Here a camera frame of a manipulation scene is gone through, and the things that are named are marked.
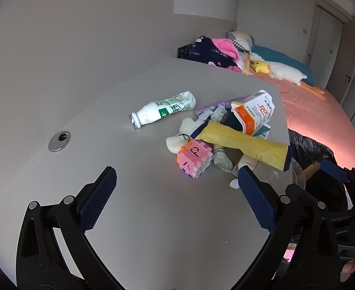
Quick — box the yellow padded envelope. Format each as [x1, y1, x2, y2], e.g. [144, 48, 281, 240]
[193, 120, 290, 171]

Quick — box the white goose plush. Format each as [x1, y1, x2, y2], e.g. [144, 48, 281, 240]
[249, 52, 327, 99]

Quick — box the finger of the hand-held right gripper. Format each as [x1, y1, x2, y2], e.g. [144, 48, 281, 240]
[320, 159, 355, 194]

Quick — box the yellow duck plush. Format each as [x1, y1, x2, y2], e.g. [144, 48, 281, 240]
[252, 61, 271, 74]

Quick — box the metal cable grommet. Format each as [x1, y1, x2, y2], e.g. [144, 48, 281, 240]
[48, 130, 71, 153]

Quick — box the grey plastic piece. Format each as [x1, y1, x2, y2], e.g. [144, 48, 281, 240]
[210, 107, 228, 125]

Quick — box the purple plastic bag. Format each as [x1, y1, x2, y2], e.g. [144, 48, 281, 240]
[195, 95, 250, 117]

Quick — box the white yogurt bottle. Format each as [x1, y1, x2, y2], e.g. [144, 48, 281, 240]
[129, 91, 196, 130]

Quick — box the yellow spotted pillow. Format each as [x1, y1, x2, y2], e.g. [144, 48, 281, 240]
[242, 57, 254, 76]

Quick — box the pink foam cube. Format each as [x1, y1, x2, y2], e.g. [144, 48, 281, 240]
[177, 140, 216, 180]

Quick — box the pink fleece blanket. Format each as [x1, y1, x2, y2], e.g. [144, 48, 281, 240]
[211, 38, 241, 61]

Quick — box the black-lined trash bin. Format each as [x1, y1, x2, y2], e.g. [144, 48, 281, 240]
[288, 128, 351, 212]

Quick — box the checkered pillow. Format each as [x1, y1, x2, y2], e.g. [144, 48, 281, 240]
[227, 31, 256, 52]

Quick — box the black socket panel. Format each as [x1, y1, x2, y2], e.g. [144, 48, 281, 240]
[177, 44, 193, 60]

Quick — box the cardboard box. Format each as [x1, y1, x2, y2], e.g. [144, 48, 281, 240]
[304, 162, 322, 179]

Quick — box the small white box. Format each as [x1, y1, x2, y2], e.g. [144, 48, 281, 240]
[226, 148, 257, 177]

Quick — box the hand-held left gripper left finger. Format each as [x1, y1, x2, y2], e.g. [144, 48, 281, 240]
[16, 166, 118, 290]

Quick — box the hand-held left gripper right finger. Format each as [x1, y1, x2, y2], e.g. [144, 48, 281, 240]
[230, 166, 339, 290]

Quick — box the orange white carton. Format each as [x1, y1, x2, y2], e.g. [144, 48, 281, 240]
[230, 91, 275, 136]

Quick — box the teal pillow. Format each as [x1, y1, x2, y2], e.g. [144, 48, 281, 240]
[251, 45, 315, 86]

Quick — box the bed with pink sheet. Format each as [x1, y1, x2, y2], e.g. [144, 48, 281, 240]
[244, 66, 355, 176]

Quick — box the person's right hand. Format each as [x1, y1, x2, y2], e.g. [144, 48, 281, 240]
[342, 256, 355, 280]

